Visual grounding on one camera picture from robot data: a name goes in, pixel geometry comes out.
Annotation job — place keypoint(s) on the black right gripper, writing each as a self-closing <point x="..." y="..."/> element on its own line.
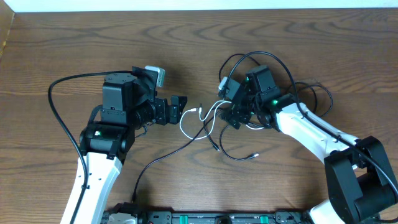
<point x="235" y="112"/>

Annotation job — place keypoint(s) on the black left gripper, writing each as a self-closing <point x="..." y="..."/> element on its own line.
<point x="164" y="116"/>

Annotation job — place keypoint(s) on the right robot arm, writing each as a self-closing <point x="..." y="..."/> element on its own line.
<point x="359" y="176"/>

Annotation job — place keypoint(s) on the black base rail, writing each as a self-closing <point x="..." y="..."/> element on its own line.
<point x="132" y="213"/>

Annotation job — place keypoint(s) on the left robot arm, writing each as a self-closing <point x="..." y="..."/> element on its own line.
<point x="129" y="102"/>

